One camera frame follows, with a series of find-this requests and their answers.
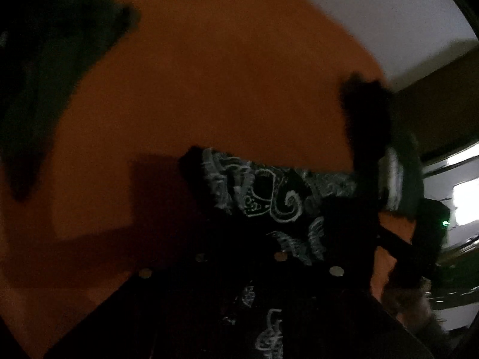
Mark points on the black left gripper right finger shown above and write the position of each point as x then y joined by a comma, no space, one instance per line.
324,308

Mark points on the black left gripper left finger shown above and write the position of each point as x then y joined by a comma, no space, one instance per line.
159,312

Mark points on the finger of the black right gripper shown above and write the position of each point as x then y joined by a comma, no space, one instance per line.
393,244

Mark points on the black patterned shirt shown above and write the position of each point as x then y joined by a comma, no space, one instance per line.
243,231

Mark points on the person's right hand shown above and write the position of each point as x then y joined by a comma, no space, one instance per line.
408,301

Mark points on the black garment with white print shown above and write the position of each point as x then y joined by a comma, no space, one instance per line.
386,164

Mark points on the dark wooden furniture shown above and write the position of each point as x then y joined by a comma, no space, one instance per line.
443,108

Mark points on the orange bed sheet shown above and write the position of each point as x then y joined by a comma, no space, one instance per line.
205,82

